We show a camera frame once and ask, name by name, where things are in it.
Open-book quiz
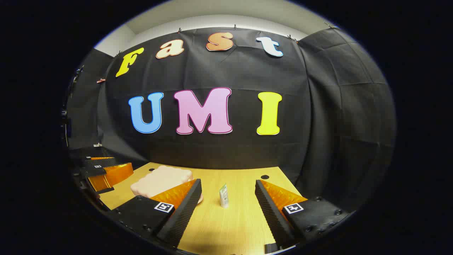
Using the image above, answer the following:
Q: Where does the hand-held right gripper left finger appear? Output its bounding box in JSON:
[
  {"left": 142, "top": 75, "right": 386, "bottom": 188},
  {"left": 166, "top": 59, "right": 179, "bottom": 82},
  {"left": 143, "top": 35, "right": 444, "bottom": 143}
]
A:
[{"left": 106, "top": 179, "right": 202, "bottom": 248}]

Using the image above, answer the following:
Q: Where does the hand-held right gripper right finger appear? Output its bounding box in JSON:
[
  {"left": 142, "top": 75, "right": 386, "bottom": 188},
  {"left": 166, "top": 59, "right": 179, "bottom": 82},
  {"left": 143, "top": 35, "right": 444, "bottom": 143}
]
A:
[{"left": 255, "top": 179, "right": 355, "bottom": 254}]

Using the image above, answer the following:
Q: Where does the pink suitcase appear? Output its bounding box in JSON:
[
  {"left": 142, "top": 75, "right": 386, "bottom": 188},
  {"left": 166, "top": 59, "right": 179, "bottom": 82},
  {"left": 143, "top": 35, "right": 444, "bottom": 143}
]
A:
[{"left": 130, "top": 165, "right": 204, "bottom": 205}]

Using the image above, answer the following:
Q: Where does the white tube with green end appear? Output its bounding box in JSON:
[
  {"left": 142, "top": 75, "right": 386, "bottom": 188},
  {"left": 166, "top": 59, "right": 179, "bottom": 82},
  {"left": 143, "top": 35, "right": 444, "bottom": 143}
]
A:
[{"left": 219, "top": 183, "right": 230, "bottom": 209}]

